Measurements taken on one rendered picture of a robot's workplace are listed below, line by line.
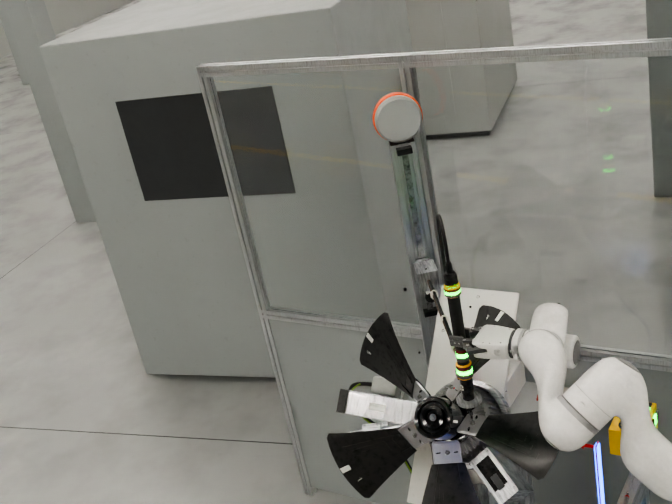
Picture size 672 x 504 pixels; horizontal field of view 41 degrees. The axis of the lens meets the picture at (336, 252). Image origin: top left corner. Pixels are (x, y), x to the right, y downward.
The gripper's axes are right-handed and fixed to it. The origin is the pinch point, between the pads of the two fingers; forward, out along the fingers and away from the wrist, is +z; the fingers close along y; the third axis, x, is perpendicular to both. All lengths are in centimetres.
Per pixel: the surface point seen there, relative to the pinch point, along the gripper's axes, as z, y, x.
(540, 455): -21.7, -6.4, -29.6
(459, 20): 239, 543, -41
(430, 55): 32, 70, 58
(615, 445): -33, 21, -45
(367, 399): 40, 9, -34
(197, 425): 218, 99, -148
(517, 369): 11, 59, -51
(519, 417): -12.2, 4.6, -27.2
